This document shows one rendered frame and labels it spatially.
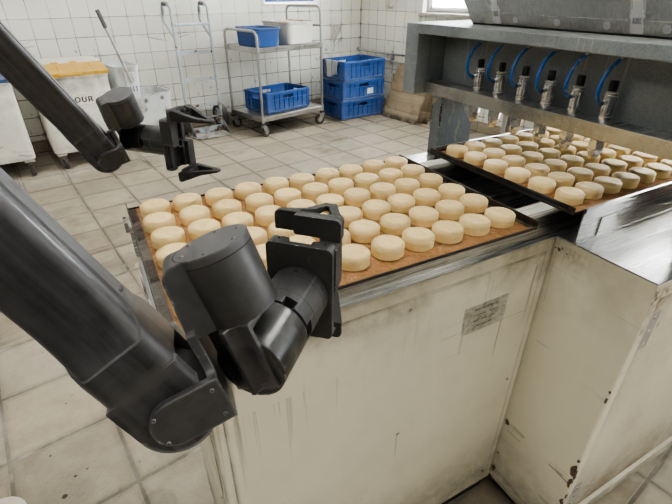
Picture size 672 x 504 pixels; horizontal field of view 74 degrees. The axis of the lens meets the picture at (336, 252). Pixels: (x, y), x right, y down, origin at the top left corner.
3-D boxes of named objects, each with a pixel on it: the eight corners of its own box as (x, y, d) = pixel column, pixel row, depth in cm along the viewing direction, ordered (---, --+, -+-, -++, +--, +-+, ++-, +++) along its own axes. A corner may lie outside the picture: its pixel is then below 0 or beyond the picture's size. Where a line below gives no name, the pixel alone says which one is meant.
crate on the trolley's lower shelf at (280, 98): (287, 101, 497) (286, 82, 487) (310, 106, 474) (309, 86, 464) (245, 109, 463) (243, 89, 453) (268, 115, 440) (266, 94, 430)
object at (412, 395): (414, 408, 154) (446, 156, 109) (487, 492, 128) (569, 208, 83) (212, 504, 125) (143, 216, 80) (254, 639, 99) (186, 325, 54)
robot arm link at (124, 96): (92, 152, 93) (104, 172, 88) (62, 101, 84) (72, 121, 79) (147, 129, 97) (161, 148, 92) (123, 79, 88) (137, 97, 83)
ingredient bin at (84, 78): (59, 172, 353) (25, 69, 315) (50, 152, 399) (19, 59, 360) (130, 160, 380) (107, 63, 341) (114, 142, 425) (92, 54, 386)
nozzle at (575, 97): (561, 146, 88) (587, 47, 79) (574, 150, 86) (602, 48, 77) (540, 150, 86) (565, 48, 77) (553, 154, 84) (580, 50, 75)
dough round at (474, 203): (452, 205, 82) (454, 195, 81) (474, 201, 84) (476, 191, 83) (470, 216, 78) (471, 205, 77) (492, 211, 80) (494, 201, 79)
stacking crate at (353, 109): (362, 107, 551) (362, 90, 541) (383, 113, 523) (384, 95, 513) (321, 114, 522) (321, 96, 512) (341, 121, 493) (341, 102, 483)
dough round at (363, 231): (385, 237, 72) (386, 226, 71) (364, 247, 69) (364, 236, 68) (363, 226, 75) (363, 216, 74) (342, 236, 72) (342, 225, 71)
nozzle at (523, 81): (512, 131, 98) (530, 41, 89) (523, 134, 95) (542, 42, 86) (492, 134, 95) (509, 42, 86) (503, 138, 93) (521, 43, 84)
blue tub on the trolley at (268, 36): (260, 43, 446) (259, 25, 438) (283, 46, 420) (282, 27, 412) (234, 45, 429) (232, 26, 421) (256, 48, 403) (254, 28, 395)
